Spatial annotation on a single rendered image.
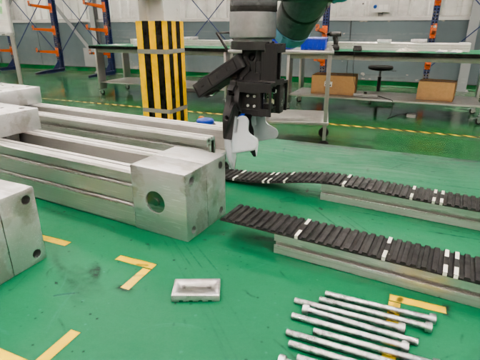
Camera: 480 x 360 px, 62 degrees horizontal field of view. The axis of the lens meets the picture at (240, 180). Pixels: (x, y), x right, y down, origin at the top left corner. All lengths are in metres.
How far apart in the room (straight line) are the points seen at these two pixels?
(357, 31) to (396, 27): 0.68
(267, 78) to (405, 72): 7.54
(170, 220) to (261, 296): 0.17
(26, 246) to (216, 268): 0.22
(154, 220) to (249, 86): 0.26
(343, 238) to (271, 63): 0.31
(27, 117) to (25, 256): 0.37
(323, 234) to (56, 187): 0.42
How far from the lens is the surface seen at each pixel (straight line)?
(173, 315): 0.42
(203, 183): 0.54
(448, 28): 8.14
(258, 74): 0.67
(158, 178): 0.53
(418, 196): 0.64
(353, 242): 0.49
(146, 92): 3.99
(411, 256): 0.48
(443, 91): 5.41
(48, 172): 0.69
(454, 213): 0.65
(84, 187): 0.64
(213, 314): 0.42
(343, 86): 5.48
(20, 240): 0.52
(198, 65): 9.32
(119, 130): 0.83
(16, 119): 0.83
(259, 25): 0.65
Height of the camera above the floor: 1.05
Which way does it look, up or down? 21 degrees down
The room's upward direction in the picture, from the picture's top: straight up
